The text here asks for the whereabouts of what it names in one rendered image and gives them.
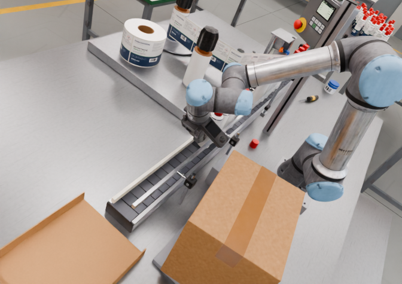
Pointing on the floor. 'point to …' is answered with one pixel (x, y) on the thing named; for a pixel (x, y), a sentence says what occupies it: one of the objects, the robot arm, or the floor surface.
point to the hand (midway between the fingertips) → (203, 140)
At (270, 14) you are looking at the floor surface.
